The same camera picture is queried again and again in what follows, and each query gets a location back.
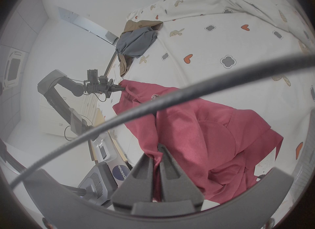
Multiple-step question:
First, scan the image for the bed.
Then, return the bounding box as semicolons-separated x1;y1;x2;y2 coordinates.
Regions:
103;0;315;204

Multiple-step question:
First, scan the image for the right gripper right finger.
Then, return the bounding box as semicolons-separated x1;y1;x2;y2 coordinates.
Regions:
157;144;205;208

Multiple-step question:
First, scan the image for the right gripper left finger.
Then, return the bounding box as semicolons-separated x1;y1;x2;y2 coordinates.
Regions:
111;152;155;210

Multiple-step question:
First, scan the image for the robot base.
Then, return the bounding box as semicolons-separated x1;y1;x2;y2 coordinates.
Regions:
77;134;134;206

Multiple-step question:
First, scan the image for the white printed quilt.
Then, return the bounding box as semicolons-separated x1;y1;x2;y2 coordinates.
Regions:
127;0;315;51

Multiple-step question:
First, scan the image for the grey garment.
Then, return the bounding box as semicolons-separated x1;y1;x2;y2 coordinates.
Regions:
116;27;158;59

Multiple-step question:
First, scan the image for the black cable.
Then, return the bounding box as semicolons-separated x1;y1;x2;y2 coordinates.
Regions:
10;52;315;186

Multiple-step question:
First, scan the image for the white ceiling air conditioner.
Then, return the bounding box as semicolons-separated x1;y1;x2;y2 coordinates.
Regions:
4;51;24;88

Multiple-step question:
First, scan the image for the brown garment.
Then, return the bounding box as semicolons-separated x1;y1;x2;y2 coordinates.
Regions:
119;20;163;77

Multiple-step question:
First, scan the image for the red shirt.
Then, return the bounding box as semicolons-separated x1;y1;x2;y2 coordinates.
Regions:
112;79;284;204

